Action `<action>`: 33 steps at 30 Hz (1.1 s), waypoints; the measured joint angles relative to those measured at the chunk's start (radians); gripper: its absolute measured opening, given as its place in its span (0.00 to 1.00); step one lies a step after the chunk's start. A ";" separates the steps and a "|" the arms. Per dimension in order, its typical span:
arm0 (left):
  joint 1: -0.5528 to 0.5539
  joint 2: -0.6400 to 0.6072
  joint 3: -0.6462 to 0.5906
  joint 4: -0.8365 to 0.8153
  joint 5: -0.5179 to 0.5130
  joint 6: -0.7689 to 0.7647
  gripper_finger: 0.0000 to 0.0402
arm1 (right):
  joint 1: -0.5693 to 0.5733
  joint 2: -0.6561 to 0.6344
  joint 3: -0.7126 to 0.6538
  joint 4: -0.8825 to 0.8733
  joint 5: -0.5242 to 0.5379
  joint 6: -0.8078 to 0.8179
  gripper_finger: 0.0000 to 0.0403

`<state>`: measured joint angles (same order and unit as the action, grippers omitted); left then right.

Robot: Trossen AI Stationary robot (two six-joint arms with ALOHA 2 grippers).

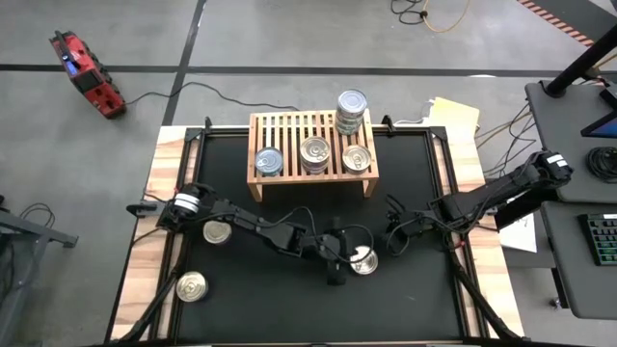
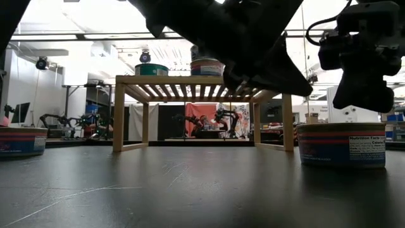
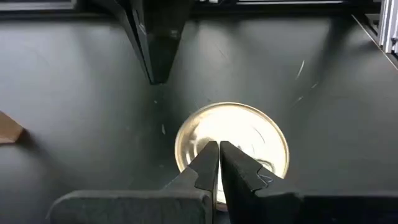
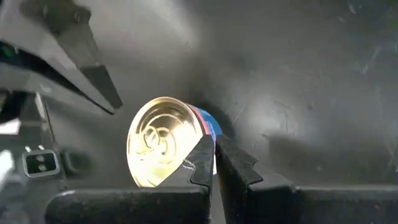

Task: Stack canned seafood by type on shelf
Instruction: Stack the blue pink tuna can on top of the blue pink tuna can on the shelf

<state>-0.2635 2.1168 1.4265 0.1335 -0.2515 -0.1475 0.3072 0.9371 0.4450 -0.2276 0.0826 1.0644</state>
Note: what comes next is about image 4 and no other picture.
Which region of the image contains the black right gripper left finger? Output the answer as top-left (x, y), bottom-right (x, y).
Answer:
top-left (45, 134), bottom-right (215, 224)

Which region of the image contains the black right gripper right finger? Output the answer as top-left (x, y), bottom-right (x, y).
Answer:
top-left (215, 134), bottom-right (398, 224)

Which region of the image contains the Wild Planet salmon can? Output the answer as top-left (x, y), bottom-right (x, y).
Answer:
top-left (126, 96), bottom-right (223, 189)

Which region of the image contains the black table mat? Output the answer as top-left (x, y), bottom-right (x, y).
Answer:
top-left (46, 0), bottom-right (398, 224)

